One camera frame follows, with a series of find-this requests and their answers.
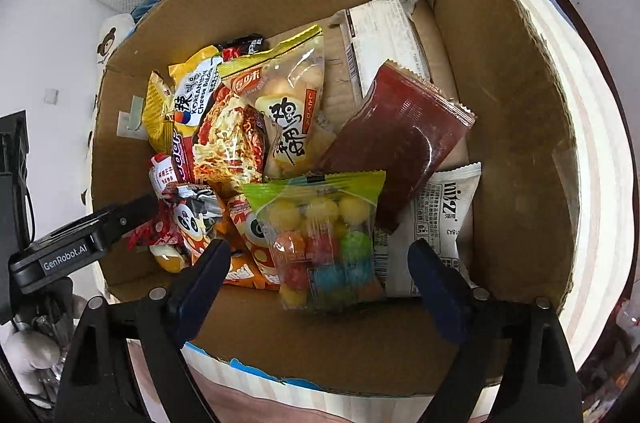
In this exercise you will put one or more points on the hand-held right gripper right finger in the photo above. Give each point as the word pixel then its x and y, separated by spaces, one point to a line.
pixel 437 293

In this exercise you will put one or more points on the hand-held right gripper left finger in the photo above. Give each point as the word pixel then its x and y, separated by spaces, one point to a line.
pixel 197 290

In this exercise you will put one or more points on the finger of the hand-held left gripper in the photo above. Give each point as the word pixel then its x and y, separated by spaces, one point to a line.
pixel 127 218

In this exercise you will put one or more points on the small red clear snack packet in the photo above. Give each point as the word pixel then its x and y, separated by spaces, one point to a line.
pixel 167 259

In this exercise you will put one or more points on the red white snack packet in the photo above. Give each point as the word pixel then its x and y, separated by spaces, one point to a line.
pixel 167 170

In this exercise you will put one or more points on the green clear candy ball packet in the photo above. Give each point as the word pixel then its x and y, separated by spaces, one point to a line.
pixel 320 243

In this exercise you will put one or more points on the brown cardboard box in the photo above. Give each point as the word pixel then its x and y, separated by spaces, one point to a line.
pixel 500 128

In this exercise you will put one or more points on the orange panda snack packet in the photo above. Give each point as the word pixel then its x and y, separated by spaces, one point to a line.
pixel 250 268
pixel 195 223

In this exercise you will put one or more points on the black device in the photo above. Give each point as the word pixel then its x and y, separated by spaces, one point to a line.
pixel 12 203

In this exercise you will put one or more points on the white black print snack packet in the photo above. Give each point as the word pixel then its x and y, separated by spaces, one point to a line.
pixel 442 213

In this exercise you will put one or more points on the grey plush toy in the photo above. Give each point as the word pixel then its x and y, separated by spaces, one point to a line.
pixel 30 348

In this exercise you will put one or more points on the yellow snack packet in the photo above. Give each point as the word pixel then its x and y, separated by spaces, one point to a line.
pixel 155 113

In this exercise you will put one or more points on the yellow red noodle packet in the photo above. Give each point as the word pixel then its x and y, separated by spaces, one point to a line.
pixel 225 143

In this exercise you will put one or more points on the pink blanket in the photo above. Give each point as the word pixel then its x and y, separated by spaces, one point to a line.
pixel 250 403

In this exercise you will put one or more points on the dark red snack packet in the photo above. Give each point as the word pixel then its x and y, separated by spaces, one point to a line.
pixel 400 138

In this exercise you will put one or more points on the white bear print cloth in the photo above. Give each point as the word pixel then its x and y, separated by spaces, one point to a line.
pixel 110 43

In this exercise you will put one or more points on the yellow clear egg cookie packet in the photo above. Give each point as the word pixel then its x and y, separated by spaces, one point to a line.
pixel 292 128

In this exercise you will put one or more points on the clear plastic wrapper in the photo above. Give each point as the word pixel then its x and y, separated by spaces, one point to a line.
pixel 625 318

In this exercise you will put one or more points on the large white snack packet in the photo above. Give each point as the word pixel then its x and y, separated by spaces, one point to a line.
pixel 385 38

